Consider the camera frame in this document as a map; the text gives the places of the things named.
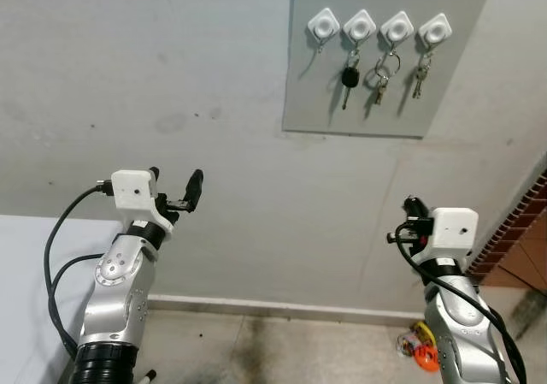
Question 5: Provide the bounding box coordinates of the exposed red brick edge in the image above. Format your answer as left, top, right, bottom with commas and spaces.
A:
466, 172, 547, 284

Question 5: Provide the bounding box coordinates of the colourful plastic toy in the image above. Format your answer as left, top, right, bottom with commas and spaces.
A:
397, 320, 441, 374

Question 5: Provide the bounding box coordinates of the small silver key bunch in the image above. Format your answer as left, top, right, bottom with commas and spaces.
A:
412, 49, 432, 100

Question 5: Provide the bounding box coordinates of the black headed car key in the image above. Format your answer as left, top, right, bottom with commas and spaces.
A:
341, 47, 361, 111

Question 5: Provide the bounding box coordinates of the white marble baseboard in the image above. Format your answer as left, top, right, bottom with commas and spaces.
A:
141, 293, 430, 328

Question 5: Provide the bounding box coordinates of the white table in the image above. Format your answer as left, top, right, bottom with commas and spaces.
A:
0, 215, 129, 384

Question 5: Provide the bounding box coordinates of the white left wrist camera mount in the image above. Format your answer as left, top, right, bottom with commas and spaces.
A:
111, 170, 179, 228

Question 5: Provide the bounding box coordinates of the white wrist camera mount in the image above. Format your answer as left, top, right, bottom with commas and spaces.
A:
425, 207, 479, 251
111, 170, 179, 228

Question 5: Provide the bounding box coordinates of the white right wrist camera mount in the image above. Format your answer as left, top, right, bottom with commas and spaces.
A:
425, 207, 479, 251

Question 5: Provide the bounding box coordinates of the grey wall board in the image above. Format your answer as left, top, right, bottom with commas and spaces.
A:
282, 0, 498, 139

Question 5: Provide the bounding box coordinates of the key bunch on large ring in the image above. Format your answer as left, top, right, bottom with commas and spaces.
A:
365, 49, 401, 107

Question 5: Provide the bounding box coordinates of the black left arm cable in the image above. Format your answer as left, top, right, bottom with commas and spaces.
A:
49, 252, 110, 351
43, 179, 116, 359

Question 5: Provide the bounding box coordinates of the white diamond wall hook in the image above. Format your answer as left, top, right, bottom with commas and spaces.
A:
308, 8, 341, 54
344, 9, 378, 46
417, 13, 453, 50
379, 11, 415, 48

